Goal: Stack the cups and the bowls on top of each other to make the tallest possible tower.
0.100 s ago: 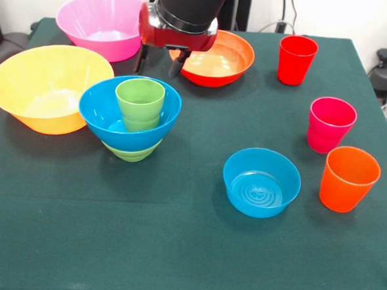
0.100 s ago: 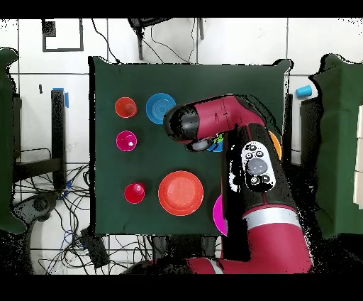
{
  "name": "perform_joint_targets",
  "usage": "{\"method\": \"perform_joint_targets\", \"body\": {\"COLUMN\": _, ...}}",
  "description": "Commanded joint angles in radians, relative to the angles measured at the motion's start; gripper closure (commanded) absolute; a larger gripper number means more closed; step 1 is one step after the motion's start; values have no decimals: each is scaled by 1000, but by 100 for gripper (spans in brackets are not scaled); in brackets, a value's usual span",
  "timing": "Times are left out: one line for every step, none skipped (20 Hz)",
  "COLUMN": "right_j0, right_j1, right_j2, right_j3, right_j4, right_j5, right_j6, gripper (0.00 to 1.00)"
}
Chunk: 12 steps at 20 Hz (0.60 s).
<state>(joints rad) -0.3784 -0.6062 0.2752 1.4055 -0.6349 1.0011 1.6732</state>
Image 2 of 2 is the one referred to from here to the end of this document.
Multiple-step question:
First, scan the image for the large pink plastic bowl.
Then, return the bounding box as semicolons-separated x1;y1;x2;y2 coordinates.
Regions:
212;193;229;237

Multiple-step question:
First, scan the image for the large yellow-orange plastic bowl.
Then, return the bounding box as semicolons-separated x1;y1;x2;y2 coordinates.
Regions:
267;130;283;160

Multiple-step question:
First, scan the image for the orange plastic cup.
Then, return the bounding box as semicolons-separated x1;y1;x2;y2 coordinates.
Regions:
114;97;139;119

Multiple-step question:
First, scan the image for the red plastic cup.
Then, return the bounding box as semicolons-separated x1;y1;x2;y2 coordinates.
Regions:
123;182;146;205

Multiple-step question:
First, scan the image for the magenta plastic cup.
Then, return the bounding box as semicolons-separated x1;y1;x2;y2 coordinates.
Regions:
115;130;138;153

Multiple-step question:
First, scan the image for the white box stack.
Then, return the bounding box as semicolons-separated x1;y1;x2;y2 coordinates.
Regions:
352;104;363;209

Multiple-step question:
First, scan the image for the black camera tripod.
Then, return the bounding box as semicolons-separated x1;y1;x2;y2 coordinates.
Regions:
127;18;205;61

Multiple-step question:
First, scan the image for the black table frame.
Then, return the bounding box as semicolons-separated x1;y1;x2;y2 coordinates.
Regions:
283;93;323;185
12;89;67;190

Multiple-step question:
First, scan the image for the black power strip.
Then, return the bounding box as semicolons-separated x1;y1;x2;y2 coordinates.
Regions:
79;226;111;270

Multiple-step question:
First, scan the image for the orange-red plastic bowl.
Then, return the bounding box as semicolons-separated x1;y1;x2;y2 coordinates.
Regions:
157;170;205;217

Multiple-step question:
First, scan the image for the tangle of cables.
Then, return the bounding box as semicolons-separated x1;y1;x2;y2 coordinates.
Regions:
13;163;154;275

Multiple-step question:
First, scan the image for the small ringed blue bowl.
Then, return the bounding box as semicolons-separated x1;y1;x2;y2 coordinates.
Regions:
145;92;177;125

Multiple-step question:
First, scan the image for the dark green tablecloth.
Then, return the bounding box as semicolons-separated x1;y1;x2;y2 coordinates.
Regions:
86;55;293;238

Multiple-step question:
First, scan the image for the blue plastic cup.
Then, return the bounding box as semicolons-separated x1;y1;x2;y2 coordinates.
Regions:
295;84;313;99

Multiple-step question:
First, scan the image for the green cloth side table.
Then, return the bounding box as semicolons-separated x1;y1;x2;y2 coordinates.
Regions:
307;53;363;239
0;47;28;235

